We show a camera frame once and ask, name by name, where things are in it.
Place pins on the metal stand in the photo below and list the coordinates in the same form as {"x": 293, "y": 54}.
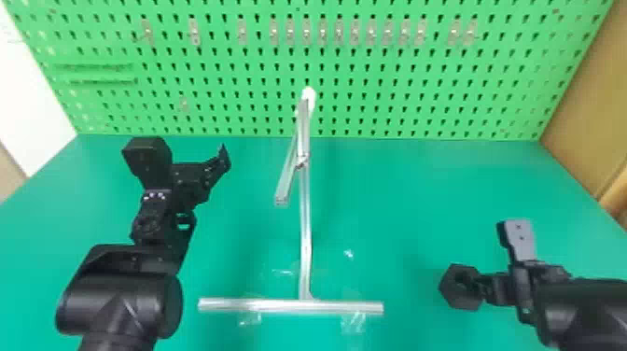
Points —
{"x": 304, "y": 245}

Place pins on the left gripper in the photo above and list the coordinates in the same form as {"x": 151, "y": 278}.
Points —
{"x": 187, "y": 180}

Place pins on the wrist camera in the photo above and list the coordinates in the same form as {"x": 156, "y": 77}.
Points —
{"x": 518, "y": 241}
{"x": 147, "y": 159}

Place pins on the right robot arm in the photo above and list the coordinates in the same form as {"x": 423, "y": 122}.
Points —
{"x": 585, "y": 313}

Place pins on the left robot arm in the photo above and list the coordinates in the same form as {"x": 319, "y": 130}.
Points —
{"x": 117, "y": 299}

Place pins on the white panel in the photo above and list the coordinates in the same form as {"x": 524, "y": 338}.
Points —
{"x": 29, "y": 103}

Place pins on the black nut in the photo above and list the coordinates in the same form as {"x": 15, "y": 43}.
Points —
{"x": 458, "y": 286}

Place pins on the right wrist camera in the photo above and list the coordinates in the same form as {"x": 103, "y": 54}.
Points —
{"x": 518, "y": 241}

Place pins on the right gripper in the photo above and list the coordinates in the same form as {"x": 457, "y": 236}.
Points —
{"x": 525, "y": 289}

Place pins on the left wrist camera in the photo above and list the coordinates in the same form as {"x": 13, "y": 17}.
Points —
{"x": 147, "y": 159}

